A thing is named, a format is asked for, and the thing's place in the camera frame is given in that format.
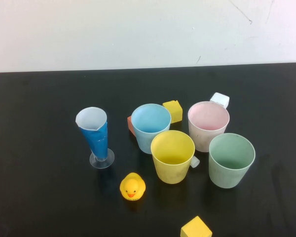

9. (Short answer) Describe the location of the light blue plastic cup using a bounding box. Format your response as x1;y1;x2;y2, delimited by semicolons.
131;103;172;155

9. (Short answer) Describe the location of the pink plastic cup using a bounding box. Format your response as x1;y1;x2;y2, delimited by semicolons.
187;101;230;153

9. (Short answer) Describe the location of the green plastic cup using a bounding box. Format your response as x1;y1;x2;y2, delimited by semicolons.
208;133;256;190

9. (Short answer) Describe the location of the orange wooden block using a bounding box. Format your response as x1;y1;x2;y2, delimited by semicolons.
127;116;137;136

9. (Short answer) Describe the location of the yellow wooden cube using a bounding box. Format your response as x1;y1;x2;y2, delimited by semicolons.
162;100;183;124
180;215;213;237

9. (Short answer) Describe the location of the yellow plastic cup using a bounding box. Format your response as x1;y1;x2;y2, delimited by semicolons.
150;130;195;185

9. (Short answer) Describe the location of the blue conical measuring cup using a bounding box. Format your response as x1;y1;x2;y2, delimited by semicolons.
75;107;115;169

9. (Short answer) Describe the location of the yellow rubber duck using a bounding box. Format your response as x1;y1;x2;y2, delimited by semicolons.
119;172;147;201

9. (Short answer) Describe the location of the white cube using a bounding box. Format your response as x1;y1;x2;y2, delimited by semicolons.
209;92;230;108

